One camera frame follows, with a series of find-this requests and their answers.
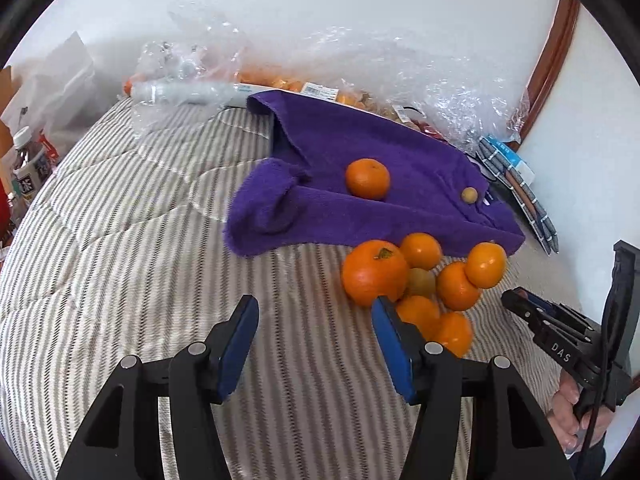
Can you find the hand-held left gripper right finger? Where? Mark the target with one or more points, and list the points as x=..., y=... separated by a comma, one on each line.
x=392, y=355

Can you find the large orange with stem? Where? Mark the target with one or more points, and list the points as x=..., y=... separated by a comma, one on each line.
x=372, y=275

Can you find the clear plastic bottle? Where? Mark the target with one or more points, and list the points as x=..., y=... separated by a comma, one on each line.
x=175, y=91

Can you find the pack of grey pens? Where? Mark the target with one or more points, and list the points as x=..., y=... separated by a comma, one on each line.
x=530, y=205

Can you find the clear crumpled plastic bag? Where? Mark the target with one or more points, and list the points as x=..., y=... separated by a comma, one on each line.
x=200, y=45

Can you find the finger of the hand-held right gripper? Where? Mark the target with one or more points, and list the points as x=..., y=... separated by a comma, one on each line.
x=522, y=307
x=567, y=316

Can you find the clear plastic bags with produce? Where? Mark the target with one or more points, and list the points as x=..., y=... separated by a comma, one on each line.
x=395, y=65

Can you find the small tan longan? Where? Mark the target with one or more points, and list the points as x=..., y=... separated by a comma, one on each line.
x=469, y=196

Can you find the labelled drink bottle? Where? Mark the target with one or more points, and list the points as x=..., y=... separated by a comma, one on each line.
x=27, y=167

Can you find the brown kiwi fruit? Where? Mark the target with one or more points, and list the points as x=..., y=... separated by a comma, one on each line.
x=421, y=282

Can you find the purple towel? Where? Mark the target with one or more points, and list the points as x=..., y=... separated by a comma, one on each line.
x=325, y=200

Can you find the packaged oranges with label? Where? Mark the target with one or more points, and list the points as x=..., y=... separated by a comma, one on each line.
x=325, y=91

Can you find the small mandarin orange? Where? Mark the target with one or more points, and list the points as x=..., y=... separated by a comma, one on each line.
x=456, y=287
x=368, y=178
x=420, y=312
x=486, y=264
x=454, y=334
x=421, y=251

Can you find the wooden door frame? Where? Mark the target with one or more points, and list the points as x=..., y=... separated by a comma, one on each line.
x=555, y=50

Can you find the striped quilt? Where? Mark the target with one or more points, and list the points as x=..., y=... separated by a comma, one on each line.
x=125, y=260

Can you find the white paper bag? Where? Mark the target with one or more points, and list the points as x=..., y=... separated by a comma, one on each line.
x=55, y=90

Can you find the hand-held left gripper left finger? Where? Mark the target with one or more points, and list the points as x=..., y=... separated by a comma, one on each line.
x=239, y=347

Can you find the person's right hand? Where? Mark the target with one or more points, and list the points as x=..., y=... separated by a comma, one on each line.
x=567, y=410

